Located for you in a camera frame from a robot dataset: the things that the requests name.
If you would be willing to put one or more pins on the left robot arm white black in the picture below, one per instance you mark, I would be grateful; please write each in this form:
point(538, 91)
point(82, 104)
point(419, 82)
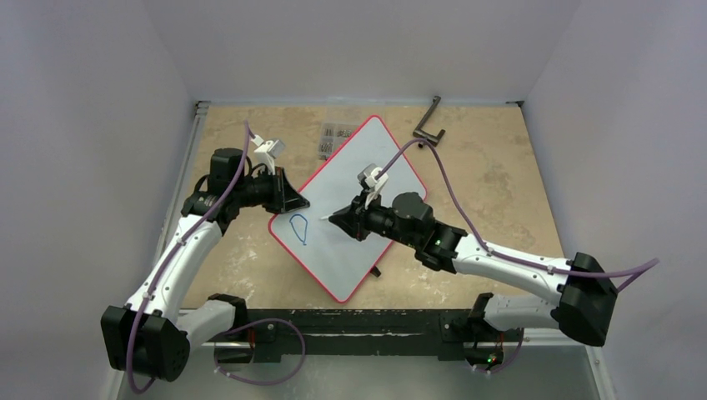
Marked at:
point(231, 184)

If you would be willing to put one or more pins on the black whiteboard clip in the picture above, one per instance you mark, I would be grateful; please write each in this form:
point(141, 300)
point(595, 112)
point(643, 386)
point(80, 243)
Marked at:
point(376, 272)

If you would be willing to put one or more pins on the clear plastic screw box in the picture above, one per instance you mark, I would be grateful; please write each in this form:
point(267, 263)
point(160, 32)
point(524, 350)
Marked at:
point(343, 116)

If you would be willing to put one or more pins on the whiteboard with red frame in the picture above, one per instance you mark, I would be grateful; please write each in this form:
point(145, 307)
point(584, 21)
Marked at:
point(336, 238)

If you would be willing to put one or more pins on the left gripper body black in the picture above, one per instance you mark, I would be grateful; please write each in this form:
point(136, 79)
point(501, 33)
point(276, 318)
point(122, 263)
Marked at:
point(272, 192)

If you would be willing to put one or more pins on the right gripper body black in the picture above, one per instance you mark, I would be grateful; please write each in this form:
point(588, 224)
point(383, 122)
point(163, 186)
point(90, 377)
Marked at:
point(357, 219)

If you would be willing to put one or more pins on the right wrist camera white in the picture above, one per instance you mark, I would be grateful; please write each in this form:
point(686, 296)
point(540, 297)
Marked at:
point(372, 179)

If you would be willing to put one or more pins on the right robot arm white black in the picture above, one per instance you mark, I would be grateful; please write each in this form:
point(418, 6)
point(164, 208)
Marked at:
point(571, 295)

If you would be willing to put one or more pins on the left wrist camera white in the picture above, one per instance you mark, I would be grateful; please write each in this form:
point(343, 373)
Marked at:
point(267, 151)

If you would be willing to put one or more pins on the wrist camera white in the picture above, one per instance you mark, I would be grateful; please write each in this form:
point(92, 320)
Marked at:
point(267, 151)
point(372, 179)

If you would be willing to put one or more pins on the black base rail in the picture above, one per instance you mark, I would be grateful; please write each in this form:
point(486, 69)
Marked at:
point(445, 334)

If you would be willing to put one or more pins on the aluminium frame rail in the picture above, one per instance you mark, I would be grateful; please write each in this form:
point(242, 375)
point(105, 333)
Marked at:
point(177, 165)

